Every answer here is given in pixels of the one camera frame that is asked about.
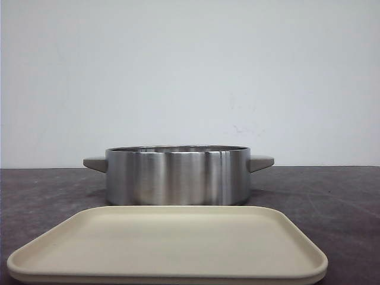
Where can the cream rectangular plastic tray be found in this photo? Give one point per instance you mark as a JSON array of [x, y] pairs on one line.
[[171, 245]]

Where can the stainless steel steamer pot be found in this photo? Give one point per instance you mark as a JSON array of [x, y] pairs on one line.
[[178, 175]]

